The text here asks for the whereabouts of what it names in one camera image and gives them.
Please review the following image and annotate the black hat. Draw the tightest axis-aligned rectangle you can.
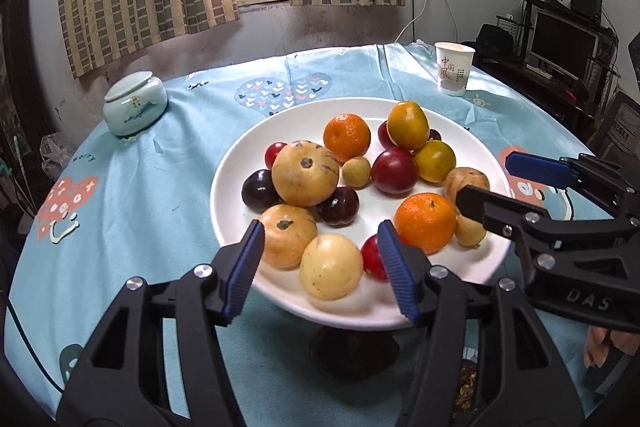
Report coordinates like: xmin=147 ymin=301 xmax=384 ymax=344
xmin=462 ymin=23 xmax=516 ymax=62

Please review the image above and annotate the computer monitor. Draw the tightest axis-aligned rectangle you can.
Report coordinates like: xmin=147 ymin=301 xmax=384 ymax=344
xmin=527 ymin=4 xmax=601 ymax=80

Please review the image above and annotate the white plate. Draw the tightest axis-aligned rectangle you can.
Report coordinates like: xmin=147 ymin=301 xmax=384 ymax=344
xmin=210 ymin=97 xmax=515 ymax=332

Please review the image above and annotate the black cable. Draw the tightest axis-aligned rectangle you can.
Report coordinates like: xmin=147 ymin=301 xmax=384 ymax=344
xmin=0 ymin=289 xmax=66 ymax=395

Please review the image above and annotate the clear plastic bag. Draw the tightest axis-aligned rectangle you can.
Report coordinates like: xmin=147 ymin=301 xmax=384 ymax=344
xmin=39 ymin=132 xmax=76 ymax=180

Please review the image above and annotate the orange mandarin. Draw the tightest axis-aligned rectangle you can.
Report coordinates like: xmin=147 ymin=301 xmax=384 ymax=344
xmin=323 ymin=113 xmax=371 ymax=163
xmin=394 ymin=192 xmax=458 ymax=255

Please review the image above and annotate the yellow loquat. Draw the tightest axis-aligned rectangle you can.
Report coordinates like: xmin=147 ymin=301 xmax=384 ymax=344
xmin=341 ymin=156 xmax=372 ymax=188
xmin=454 ymin=214 xmax=487 ymax=249

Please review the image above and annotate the dark red plum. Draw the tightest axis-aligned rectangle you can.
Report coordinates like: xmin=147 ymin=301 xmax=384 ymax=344
xmin=376 ymin=119 xmax=396 ymax=150
xmin=370 ymin=146 xmax=419 ymax=196

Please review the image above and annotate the printed light blue tablecloth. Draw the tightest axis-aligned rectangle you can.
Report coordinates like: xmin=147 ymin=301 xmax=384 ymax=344
xmin=2 ymin=43 xmax=608 ymax=427

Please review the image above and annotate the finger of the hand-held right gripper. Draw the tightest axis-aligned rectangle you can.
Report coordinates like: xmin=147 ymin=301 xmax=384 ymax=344
xmin=505 ymin=151 xmax=640 ymax=220
xmin=455 ymin=184 xmax=568 ymax=254

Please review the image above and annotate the pale yellow passion fruit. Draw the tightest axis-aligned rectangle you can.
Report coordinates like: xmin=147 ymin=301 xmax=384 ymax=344
xmin=299 ymin=233 xmax=364 ymax=301

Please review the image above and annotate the white paper cup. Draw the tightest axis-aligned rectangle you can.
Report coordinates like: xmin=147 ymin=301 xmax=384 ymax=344
xmin=434 ymin=41 xmax=476 ymax=98

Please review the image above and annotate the orange yellow tomato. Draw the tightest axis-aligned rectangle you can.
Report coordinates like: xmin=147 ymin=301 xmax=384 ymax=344
xmin=386 ymin=101 xmax=431 ymax=151

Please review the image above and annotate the white cable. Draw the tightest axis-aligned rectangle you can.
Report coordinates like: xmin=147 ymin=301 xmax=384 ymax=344
xmin=392 ymin=0 xmax=431 ymax=45

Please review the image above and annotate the dark wooden desk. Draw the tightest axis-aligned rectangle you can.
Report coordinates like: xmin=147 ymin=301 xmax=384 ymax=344
xmin=462 ymin=42 xmax=621 ymax=142

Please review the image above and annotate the small striped pepino melon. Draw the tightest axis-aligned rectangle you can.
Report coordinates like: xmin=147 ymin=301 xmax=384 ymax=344
xmin=443 ymin=167 xmax=491 ymax=208

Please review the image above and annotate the person's right hand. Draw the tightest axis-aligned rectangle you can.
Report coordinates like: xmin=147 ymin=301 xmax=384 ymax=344
xmin=583 ymin=325 xmax=632 ymax=371

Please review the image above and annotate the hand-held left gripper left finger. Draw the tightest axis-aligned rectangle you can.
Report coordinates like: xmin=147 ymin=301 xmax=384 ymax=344
xmin=54 ymin=219 xmax=266 ymax=427

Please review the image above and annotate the green-yellow orange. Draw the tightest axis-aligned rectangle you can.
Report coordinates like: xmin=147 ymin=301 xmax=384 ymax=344
xmin=414 ymin=140 xmax=457 ymax=184

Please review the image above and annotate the pale green ceramic jar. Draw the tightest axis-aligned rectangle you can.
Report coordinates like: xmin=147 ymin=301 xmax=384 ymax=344
xmin=103 ymin=72 xmax=168 ymax=138

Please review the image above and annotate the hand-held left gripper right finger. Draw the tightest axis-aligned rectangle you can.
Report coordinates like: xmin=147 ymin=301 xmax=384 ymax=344
xmin=376 ymin=220 xmax=587 ymax=427

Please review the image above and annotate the red cherry tomato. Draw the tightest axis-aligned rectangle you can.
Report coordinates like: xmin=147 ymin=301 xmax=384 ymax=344
xmin=264 ymin=142 xmax=288 ymax=170

